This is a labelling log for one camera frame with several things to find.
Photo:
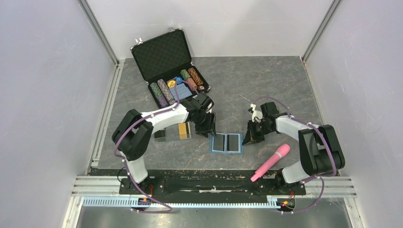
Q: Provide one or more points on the purple grey chip stack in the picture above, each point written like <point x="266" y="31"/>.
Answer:
<point x="166" y="92"/>

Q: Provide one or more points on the gold card stack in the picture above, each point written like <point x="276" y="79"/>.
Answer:
<point x="184" y="131"/>

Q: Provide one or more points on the blue playing card deck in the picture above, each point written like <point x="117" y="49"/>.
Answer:
<point x="183" y="91"/>

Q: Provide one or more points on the black credit card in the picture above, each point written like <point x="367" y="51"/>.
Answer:
<point x="218" y="143"/>
<point x="233" y="143"/>

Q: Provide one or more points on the white cable duct strip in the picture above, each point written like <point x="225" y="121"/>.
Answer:
<point x="144" y="203"/>

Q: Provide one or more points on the blue leather card holder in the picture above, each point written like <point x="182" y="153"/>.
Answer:
<point x="226" y="143"/>

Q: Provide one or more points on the orange brown chip stack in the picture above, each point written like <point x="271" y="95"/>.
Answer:
<point x="195" y="76"/>

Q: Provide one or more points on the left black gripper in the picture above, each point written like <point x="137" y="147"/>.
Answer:
<point x="210" y="126"/>

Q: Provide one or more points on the black poker chip case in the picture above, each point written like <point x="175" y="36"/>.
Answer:
<point x="164" y="57"/>

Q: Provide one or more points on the dark green chip stack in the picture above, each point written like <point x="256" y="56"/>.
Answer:
<point x="159" y="95"/>

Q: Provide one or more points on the pink poker chip stack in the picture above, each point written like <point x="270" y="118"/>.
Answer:
<point x="192" y="85"/>

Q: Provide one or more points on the clear card box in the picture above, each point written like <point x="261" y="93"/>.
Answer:
<point x="172" y="134"/>

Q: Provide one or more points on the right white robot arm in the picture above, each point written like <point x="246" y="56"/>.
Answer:
<point x="319" y="148"/>

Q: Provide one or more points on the pink cylindrical tool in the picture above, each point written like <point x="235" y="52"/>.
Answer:
<point x="281" y="152"/>

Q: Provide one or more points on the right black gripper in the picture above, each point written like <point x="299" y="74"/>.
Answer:
<point x="251" y="136"/>

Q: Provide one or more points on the yellow dealer chip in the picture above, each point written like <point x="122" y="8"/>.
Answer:
<point x="171" y="83"/>

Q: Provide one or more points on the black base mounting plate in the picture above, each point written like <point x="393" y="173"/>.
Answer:
<point x="167" y="183"/>

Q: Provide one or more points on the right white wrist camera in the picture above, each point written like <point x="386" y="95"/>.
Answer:
<point x="256" y="114"/>

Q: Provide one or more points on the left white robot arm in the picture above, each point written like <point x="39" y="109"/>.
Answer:
<point x="133" y="134"/>

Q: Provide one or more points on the green poker chip stack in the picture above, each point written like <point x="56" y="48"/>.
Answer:
<point x="185" y="75"/>

